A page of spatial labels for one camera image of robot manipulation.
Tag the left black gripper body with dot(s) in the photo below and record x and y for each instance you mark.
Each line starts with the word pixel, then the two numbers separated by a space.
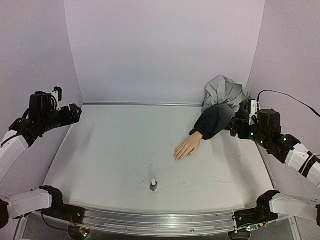
pixel 50 121

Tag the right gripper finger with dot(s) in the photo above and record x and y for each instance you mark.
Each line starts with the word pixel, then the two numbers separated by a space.
pixel 234 132
pixel 234 124

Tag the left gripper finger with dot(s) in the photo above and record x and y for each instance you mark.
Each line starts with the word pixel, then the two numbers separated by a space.
pixel 74 118
pixel 74 111

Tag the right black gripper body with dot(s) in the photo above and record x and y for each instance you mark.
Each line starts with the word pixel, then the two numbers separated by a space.
pixel 235 127

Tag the nail polish bottle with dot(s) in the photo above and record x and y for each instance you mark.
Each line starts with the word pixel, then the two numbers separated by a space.
pixel 153 185

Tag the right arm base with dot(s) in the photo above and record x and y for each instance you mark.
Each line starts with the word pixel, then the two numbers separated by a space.
pixel 252 217

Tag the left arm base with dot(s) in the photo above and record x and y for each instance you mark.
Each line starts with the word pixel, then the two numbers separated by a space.
pixel 66 212

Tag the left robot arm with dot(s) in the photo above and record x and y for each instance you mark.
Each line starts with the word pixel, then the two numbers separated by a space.
pixel 14 144

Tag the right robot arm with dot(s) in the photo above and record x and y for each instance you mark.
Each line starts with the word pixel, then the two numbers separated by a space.
pixel 290 151

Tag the dark sleeve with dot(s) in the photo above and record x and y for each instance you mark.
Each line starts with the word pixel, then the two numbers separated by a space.
pixel 213 120

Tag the grey crumpled cloth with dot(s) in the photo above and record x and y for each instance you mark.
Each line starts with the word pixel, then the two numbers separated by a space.
pixel 224 90

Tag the mannequin hand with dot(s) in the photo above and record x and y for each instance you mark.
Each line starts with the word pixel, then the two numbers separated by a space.
pixel 188 147

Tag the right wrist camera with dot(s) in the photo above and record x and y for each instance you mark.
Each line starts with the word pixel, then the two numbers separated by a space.
pixel 254 110

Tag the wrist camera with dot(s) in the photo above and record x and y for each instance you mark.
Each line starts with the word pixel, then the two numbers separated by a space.
pixel 254 110
pixel 56 98

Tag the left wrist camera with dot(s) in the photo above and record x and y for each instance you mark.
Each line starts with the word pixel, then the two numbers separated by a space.
pixel 56 98

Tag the aluminium front rail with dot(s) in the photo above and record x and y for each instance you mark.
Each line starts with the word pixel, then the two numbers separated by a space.
pixel 157 224

